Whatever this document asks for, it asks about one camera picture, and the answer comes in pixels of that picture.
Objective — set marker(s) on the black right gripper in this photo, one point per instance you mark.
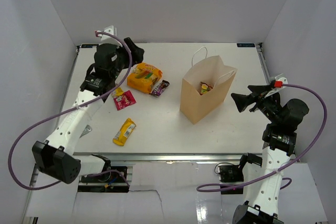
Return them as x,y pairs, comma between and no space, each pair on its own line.
242,100

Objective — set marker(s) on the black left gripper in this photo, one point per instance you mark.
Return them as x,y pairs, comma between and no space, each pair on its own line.
138,53

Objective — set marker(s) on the colourful fruit gummy bag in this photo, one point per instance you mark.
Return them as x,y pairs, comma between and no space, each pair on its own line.
205,88

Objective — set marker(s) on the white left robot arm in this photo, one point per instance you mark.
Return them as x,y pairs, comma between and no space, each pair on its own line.
54,156

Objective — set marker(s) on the large orange gummy bag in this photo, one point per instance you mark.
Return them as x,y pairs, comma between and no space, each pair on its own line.
144,77

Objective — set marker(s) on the brown paper bag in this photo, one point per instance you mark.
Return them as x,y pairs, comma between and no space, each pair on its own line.
212,71

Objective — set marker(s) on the small yellow snack packet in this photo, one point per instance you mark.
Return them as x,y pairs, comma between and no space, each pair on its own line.
117,92

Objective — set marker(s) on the purple chocolate bar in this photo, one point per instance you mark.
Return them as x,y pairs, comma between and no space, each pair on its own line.
159,89

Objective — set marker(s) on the pink red candy packet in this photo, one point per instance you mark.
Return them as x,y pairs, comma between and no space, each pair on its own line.
124,100

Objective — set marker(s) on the blue label sticker right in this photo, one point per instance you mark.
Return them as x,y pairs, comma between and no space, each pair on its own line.
245,45

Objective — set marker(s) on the blue label sticker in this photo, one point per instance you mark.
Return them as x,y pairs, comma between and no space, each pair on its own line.
245,45
89,46

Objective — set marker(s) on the blue label sticker left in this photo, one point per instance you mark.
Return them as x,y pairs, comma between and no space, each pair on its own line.
89,46

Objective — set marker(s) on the yellow snack bar wrapper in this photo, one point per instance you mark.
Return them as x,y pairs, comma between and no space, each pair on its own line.
125,131

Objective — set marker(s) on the silver foil wrapper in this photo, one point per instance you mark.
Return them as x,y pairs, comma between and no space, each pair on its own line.
86,131

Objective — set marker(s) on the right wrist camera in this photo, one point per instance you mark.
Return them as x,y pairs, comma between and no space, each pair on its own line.
279,80

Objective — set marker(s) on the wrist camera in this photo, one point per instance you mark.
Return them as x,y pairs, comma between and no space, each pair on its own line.
111,30
279,80

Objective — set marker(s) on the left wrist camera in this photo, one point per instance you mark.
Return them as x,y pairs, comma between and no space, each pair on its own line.
111,30

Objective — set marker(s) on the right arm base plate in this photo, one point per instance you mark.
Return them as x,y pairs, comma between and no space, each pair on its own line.
229,174

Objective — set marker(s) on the aluminium table frame rail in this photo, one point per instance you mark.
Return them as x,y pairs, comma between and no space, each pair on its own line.
161,157

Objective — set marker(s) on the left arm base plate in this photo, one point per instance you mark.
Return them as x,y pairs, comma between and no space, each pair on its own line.
110,177

